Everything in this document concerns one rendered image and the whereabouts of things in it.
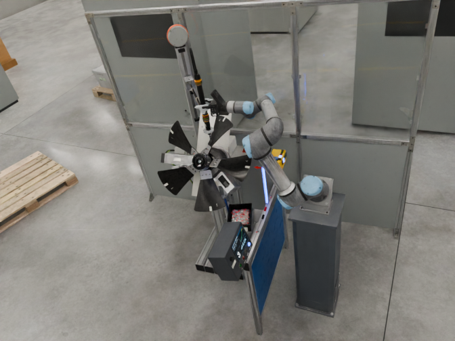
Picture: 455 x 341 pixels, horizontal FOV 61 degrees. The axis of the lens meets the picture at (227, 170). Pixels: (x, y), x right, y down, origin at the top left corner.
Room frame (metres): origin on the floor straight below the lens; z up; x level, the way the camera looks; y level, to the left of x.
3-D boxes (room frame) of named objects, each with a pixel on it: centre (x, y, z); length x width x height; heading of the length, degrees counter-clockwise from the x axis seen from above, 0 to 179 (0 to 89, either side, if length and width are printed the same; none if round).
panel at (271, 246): (1.94, -0.20, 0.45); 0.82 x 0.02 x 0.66; 153
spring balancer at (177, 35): (2.90, 0.18, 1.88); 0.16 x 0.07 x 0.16; 98
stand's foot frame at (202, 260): (2.43, 0.10, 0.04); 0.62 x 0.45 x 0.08; 153
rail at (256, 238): (1.94, -0.20, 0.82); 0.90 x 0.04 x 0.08; 153
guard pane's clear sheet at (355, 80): (2.83, -0.26, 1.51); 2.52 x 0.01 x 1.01; 63
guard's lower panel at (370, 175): (2.83, -0.26, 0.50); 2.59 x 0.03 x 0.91; 63
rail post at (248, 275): (1.56, -0.01, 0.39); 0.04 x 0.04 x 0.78; 63
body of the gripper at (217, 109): (2.14, -0.03, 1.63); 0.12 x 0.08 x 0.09; 63
